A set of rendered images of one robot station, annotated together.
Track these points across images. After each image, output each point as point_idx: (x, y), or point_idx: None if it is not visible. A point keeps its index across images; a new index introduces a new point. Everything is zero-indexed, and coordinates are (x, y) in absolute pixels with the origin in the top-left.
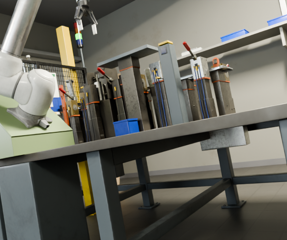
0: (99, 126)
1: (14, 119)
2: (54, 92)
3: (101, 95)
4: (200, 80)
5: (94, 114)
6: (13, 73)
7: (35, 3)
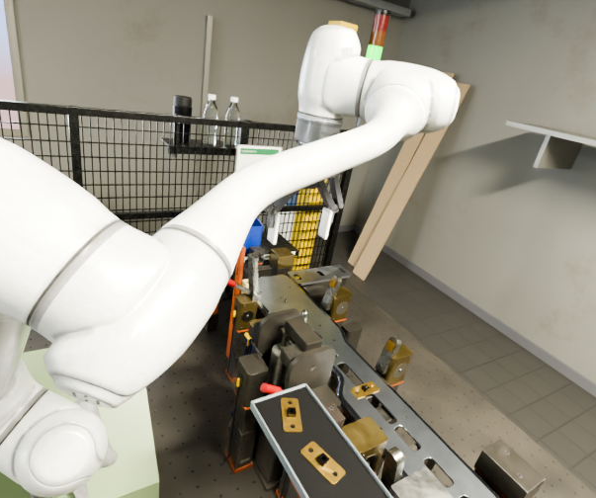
0: (243, 449)
1: None
2: (101, 463)
3: (276, 383)
4: None
5: (240, 422)
6: None
7: None
